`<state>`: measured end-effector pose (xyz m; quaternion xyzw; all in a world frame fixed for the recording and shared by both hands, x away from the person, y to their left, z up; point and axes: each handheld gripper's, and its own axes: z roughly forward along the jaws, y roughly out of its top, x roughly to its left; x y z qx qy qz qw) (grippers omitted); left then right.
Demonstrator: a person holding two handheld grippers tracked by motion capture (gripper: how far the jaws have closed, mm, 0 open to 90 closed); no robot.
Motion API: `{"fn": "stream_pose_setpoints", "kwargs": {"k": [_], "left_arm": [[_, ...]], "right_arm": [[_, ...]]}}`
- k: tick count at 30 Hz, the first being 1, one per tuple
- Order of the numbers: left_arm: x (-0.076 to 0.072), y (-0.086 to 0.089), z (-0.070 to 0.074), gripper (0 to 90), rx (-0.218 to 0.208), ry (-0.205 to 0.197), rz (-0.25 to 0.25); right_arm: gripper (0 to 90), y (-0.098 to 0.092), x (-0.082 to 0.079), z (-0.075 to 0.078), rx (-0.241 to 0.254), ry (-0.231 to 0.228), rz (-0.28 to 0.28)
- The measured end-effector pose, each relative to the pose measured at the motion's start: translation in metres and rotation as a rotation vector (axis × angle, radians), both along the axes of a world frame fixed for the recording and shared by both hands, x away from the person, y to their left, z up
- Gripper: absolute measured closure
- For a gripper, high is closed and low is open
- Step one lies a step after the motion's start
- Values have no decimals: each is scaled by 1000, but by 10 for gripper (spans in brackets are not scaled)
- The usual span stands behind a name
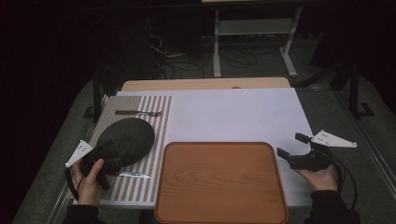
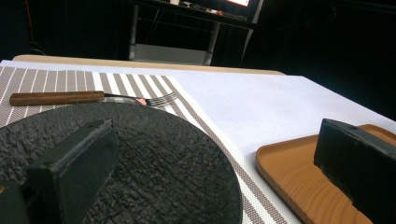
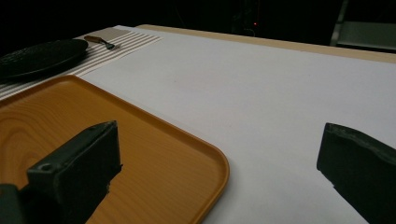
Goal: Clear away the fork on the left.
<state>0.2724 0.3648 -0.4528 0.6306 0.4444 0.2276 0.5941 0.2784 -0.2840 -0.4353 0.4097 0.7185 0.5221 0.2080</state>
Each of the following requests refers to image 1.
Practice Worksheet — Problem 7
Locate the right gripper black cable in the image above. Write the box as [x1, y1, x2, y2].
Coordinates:
[329, 154, 359, 210]

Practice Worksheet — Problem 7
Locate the black metal stand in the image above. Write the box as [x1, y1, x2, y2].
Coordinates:
[82, 65, 105, 123]
[347, 61, 375, 121]

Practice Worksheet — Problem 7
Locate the dark oval plate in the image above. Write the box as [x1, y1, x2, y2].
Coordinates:
[96, 117, 156, 169]

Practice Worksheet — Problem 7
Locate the brown wooden tray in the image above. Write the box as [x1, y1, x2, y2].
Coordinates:
[154, 141, 290, 224]

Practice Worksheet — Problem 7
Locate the striped placemat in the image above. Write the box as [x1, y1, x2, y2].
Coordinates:
[72, 94, 173, 203]

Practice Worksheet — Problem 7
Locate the white table cover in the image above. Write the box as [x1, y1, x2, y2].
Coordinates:
[100, 87, 314, 209]

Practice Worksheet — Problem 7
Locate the person's right hand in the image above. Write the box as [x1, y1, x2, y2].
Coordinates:
[295, 163, 339, 192]

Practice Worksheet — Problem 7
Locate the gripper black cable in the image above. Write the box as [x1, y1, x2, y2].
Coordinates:
[329, 154, 359, 210]
[64, 167, 79, 202]

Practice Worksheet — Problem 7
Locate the wooden handled fork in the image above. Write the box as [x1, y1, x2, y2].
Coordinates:
[114, 109, 163, 119]

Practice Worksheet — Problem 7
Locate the tangle of floor cables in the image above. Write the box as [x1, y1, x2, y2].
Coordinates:
[148, 33, 260, 80]

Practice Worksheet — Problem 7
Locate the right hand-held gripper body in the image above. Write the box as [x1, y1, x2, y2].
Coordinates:
[289, 129, 359, 173]

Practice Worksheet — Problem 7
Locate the silver knife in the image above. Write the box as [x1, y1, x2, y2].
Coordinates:
[117, 171, 153, 180]

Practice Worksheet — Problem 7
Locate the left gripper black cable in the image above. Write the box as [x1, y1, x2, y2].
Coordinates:
[64, 167, 79, 202]

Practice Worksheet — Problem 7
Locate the white metal stand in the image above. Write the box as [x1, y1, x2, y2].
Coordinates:
[212, 6, 304, 79]

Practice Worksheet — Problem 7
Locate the person's left hand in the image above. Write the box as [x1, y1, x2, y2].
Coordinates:
[72, 158, 106, 206]

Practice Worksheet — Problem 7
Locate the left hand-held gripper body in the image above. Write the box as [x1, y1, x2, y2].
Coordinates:
[64, 139, 112, 191]

